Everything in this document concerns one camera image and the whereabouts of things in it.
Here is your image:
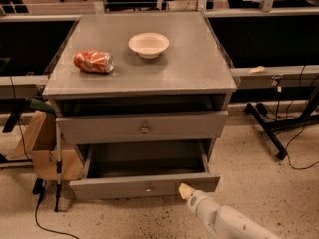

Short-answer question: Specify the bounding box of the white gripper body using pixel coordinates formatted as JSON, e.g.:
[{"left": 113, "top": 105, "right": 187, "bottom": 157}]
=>
[{"left": 186, "top": 190, "right": 220, "bottom": 221}]

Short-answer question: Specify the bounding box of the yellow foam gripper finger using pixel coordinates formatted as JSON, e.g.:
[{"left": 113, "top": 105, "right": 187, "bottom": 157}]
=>
[{"left": 179, "top": 183, "right": 195, "bottom": 200}]

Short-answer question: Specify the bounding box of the grey drawer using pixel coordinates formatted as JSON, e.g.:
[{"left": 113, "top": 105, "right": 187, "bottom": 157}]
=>
[
  {"left": 56, "top": 111, "right": 228, "bottom": 144},
  {"left": 70, "top": 140, "right": 220, "bottom": 200}
]

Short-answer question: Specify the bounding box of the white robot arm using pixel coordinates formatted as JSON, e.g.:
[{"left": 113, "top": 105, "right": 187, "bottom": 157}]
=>
[{"left": 179, "top": 183, "right": 281, "bottom": 239}]

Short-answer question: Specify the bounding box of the grey top drawer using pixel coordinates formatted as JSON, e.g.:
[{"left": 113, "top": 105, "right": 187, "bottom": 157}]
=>
[{"left": 56, "top": 111, "right": 228, "bottom": 144}]

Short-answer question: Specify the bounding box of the grey wooden drawer cabinet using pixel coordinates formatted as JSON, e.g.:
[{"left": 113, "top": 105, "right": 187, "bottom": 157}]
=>
[{"left": 42, "top": 11, "right": 238, "bottom": 161}]

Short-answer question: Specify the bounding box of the silver black tripod leg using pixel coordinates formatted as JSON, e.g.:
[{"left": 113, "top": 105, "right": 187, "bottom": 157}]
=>
[{"left": 54, "top": 125, "right": 62, "bottom": 212}]

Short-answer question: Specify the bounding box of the black desk leg stand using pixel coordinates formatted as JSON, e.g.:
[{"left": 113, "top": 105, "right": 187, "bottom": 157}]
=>
[{"left": 245, "top": 87, "right": 319, "bottom": 160}]

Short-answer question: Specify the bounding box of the small yellow foam scrap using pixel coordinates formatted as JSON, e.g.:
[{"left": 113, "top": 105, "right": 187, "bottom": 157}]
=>
[{"left": 248, "top": 66, "right": 265, "bottom": 74}]

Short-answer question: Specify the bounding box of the white paper bowl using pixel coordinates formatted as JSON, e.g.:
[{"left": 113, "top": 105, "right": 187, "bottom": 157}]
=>
[{"left": 128, "top": 33, "right": 170, "bottom": 59}]

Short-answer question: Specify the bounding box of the brown cardboard box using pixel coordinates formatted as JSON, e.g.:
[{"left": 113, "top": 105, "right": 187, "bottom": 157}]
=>
[{"left": 11, "top": 111, "right": 83, "bottom": 180}]

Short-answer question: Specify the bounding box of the crushed orange soda can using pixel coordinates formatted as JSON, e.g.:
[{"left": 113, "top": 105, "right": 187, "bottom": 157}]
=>
[{"left": 73, "top": 49, "right": 114, "bottom": 74}]

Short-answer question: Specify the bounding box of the black floor cable right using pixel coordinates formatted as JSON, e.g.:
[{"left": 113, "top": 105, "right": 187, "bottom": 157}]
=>
[{"left": 283, "top": 73, "right": 319, "bottom": 171}]

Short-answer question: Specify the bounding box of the black floor cable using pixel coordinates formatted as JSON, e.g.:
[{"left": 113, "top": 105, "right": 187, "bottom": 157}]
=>
[
  {"left": 283, "top": 73, "right": 319, "bottom": 171},
  {"left": 34, "top": 182, "right": 81, "bottom": 239}
]

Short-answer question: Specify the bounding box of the black floor cable left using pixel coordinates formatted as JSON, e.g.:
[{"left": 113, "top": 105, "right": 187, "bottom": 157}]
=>
[{"left": 34, "top": 182, "right": 81, "bottom": 239}]

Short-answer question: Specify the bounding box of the green handled tool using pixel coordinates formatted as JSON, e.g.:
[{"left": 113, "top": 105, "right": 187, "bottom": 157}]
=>
[{"left": 26, "top": 98, "right": 55, "bottom": 115}]

